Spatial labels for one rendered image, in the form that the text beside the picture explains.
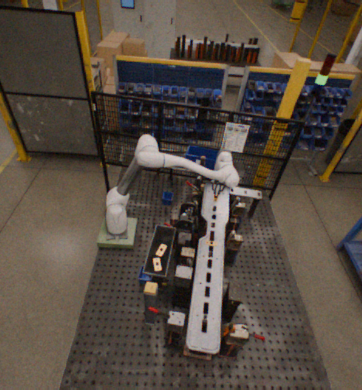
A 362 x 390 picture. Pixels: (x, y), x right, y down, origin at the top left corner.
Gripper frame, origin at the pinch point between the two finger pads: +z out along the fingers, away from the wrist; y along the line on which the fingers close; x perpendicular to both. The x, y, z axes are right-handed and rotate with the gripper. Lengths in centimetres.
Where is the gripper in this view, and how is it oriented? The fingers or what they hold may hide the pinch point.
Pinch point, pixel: (216, 193)
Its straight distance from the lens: 222.7
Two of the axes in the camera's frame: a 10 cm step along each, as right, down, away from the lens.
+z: -0.7, 7.2, 6.9
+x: 1.6, -6.7, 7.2
